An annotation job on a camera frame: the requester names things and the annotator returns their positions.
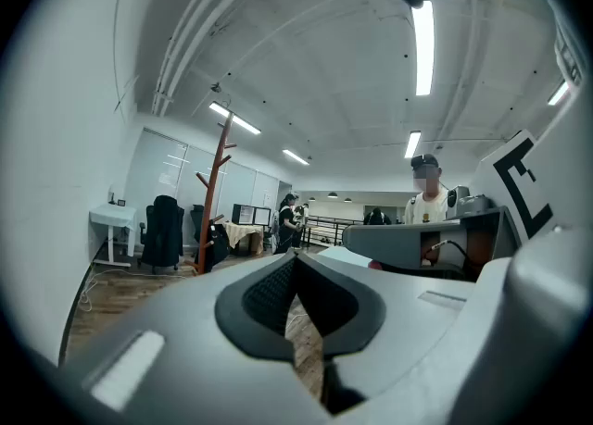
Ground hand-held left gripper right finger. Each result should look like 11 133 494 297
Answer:
295 250 481 418

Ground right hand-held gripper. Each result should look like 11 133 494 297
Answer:
342 87 593 281

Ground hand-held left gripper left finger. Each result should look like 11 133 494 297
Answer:
57 250 333 425

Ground brown wooden stand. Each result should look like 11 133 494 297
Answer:
183 109 240 276

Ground pale blue table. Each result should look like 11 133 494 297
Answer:
317 245 372 269

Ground black metal railing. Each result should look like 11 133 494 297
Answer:
303 214 365 247

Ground black office chair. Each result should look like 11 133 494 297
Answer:
190 204 206 244
137 194 186 275

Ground long ceiling light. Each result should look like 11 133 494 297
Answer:
411 0 435 97
547 80 571 106
282 148 310 167
208 100 262 136
403 130 423 159

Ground white desk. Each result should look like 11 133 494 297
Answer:
89 204 138 269

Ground table with yellow cloth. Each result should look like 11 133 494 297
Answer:
223 221 266 256

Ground grey window blinds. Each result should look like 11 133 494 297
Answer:
123 127 294 248

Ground white floor cable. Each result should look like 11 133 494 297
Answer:
77 266 196 314

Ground grey gripper camera box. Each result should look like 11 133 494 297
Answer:
444 183 493 221

